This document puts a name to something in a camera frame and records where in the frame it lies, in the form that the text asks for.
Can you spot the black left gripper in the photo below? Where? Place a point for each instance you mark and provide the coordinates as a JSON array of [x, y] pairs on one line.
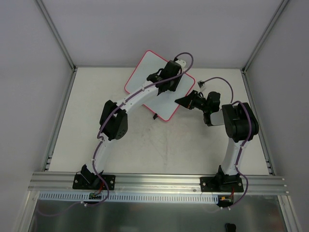
[[199, 102]]

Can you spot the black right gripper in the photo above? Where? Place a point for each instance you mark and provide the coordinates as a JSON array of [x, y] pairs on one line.
[[169, 84]]

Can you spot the pink-framed whiteboard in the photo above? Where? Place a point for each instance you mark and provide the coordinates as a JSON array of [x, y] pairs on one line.
[[164, 105]]

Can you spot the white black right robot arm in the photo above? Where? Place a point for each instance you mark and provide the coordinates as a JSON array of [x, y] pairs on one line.
[[114, 118]]

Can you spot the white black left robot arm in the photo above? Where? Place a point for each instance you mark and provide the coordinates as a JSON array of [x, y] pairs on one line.
[[238, 119]]

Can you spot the black object bottom edge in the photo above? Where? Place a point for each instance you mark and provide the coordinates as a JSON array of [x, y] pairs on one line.
[[230, 227]]

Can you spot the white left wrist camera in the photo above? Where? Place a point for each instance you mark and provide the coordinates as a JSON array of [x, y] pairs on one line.
[[201, 84]]

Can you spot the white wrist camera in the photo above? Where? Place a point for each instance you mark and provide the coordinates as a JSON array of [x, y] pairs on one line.
[[201, 84], [181, 62]]

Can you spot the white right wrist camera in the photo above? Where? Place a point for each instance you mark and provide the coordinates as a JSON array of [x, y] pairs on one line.
[[181, 62]]

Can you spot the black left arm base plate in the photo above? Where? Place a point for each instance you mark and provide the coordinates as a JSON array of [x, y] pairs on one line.
[[213, 184]]

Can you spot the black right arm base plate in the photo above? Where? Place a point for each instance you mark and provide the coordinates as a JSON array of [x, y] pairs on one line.
[[93, 182]]

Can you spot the right aluminium frame post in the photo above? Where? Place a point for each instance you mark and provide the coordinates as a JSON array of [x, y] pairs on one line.
[[268, 29]]

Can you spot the aluminium frame post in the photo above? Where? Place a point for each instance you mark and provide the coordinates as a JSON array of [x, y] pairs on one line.
[[47, 17], [268, 29]]

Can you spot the left aluminium frame post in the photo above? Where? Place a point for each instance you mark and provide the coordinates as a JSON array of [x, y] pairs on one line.
[[47, 17]]

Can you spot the aluminium mounting rail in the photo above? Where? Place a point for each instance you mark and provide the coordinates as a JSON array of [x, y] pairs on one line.
[[157, 183]]

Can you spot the white slotted cable duct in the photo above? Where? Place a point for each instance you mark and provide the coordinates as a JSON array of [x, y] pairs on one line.
[[129, 197]]

